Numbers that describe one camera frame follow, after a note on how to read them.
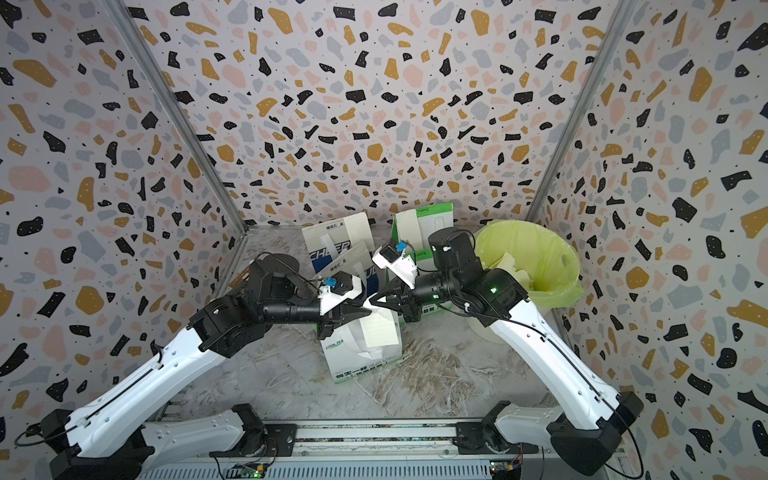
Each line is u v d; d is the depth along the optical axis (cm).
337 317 53
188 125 90
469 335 93
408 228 94
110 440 38
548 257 85
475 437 74
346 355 73
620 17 72
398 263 51
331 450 73
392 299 58
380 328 61
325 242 88
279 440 73
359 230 91
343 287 48
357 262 82
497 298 44
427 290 52
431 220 95
